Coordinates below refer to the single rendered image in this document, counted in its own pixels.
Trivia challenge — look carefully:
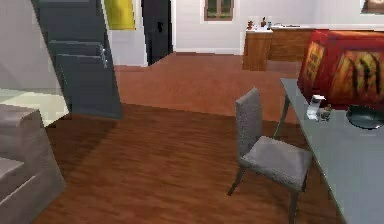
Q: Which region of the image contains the grey upholstered chair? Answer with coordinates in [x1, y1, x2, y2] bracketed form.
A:
[227, 87, 314, 224]

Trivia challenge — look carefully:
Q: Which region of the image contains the grey dining table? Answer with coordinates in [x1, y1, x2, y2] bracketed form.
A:
[273, 77, 384, 224]

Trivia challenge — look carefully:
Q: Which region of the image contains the yellow framed picture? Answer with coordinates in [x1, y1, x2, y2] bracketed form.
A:
[103, 0, 137, 31]

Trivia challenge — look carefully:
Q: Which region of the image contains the brown wooden counter cabinet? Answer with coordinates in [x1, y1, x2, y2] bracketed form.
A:
[242, 25, 318, 72]

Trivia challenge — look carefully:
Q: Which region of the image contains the dark framed picture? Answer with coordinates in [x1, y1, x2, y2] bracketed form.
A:
[361, 0, 384, 15]

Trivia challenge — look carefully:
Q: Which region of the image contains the grey room door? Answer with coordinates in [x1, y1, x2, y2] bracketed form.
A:
[30, 0, 124, 120]

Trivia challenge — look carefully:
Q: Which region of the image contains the red patterned sofa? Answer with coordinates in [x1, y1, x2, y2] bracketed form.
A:
[297, 29, 384, 111]

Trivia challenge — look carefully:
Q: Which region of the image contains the black room door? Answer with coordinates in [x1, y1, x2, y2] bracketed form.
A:
[141, 0, 174, 66]

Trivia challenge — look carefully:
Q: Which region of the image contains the brown framed window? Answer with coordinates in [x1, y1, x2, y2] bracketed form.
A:
[203, 0, 235, 22]

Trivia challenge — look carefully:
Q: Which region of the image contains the white small dispenser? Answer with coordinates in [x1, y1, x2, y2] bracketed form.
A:
[305, 94, 326, 121]

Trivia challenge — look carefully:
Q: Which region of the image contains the silver door handle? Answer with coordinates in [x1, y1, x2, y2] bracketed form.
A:
[99, 47, 109, 69]

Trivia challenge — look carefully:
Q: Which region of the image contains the small dark shaker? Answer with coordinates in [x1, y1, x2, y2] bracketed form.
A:
[319, 104, 333, 122]

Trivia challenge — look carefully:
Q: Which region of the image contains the dark grey bowl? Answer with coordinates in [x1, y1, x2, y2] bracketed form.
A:
[345, 104, 384, 130]

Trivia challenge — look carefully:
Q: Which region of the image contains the grey sofa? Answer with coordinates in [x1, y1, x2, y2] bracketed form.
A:
[0, 103, 67, 224]

